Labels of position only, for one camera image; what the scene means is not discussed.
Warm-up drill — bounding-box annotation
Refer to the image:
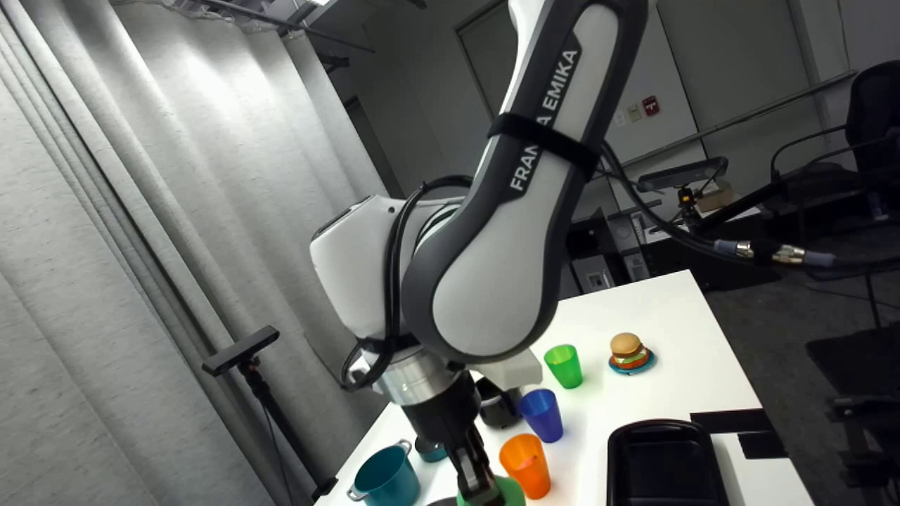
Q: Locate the camera on tripod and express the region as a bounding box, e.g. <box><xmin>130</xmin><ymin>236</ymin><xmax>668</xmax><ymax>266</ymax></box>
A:
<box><xmin>202</xmin><ymin>325</ymin><xmax>340</xmax><ymax>502</ymax></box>

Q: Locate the toy burger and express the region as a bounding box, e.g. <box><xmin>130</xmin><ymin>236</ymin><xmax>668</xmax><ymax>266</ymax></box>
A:
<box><xmin>610</xmin><ymin>332</ymin><xmax>649</xmax><ymax>370</ymax></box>

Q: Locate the small teal cup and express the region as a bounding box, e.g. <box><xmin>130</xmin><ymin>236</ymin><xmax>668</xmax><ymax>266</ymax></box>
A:
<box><xmin>415</xmin><ymin>436</ymin><xmax>449</xmax><ymax>463</ymax></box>

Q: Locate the green round plastic dish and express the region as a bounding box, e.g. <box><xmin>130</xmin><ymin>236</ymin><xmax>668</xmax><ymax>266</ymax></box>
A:
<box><xmin>456</xmin><ymin>476</ymin><xmax>527</xmax><ymax>506</ymax></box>

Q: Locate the orange plastic cup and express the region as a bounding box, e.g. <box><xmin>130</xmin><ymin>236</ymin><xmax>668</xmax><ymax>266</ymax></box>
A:
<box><xmin>499</xmin><ymin>433</ymin><xmax>552</xmax><ymax>500</ymax></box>

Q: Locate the curtain rail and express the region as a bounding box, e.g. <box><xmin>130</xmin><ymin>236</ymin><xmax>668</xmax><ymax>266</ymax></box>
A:
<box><xmin>160</xmin><ymin>0</ymin><xmax>376</xmax><ymax>54</ymax></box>

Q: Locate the black glossy round container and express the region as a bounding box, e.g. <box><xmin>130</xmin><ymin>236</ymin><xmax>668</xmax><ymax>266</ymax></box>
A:
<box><xmin>477</xmin><ymin>377</ymin><xmax>525</xmax><ymax>430</ymax></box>

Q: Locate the black stand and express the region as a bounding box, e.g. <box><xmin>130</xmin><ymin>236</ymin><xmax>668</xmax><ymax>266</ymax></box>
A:
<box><xmin>804</xmin><ymin>329</ymin><xmax>900</xmax><ymax>506</ymax></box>

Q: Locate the green plastic cup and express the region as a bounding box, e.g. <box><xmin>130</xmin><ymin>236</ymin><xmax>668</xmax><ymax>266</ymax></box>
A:
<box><xmin>544</xmin><ymin>344</ymin><xmax>584</xmax><ymax>390</ymax></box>

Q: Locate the grey curtain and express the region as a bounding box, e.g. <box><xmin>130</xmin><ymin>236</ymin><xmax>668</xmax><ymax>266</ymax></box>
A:
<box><xmin>0</xmin><ymin>0</ymin><xmax>389</xmax><ymax>506</ymax></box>

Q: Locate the black plastic tray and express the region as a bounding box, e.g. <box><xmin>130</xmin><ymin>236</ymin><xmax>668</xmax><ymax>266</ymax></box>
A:
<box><xmin>606</xmin><ymin>419</ymin><xmax>731</xmax><ymax>506</ymax></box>

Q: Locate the camera on mount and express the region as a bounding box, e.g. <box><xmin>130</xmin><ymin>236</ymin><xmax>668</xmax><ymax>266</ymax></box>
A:
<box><xmin>636</xmin><ymin>156</ymin><xmax>788</xmax><ymax>234</ymax></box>

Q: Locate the office chair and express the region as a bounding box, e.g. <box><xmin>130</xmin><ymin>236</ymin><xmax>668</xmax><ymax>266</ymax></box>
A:
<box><xmin>769</xmin><ymin>59</ymin><xmax>900</xmax><ymax>220</ymax></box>

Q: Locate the row of computer towers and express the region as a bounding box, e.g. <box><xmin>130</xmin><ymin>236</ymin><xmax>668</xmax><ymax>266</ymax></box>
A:
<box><xmin>565</xmin><ymin>209</ymin><xmax>653</xmax><ymax>294</ymax></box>

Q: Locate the small teal plate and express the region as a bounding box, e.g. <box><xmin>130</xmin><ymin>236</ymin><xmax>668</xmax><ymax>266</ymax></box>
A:
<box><xmin>608</xmin><ymin>349</ymin><xmax>657</xmax><ymax>376</ymax></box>

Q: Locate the teal toy pot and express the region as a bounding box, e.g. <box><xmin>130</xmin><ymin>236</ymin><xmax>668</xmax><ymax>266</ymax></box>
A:
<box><xmin>347</xmin><ymin>439</ymin><xmax>421</xmax><ymax>506</ymax></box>

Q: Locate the black cable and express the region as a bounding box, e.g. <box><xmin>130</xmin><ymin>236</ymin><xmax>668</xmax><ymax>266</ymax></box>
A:
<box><xmin>598</xmin><ymin>141</ymin><xmax>900</xmax><ymax>272</ymax></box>

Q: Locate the cardboard box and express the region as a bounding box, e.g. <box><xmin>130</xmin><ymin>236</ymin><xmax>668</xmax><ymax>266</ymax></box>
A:
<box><xmin>695</xmin><ymin>181</ymin><xmax>736</xmax><ymax>212</ymax></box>

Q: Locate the blue plastic cup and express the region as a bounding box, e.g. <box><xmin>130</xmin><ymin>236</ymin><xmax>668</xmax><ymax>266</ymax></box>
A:
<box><xmin>518</xmin><ymin>389</ymin><xmax>565</xmax><ymax>444</ymax></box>

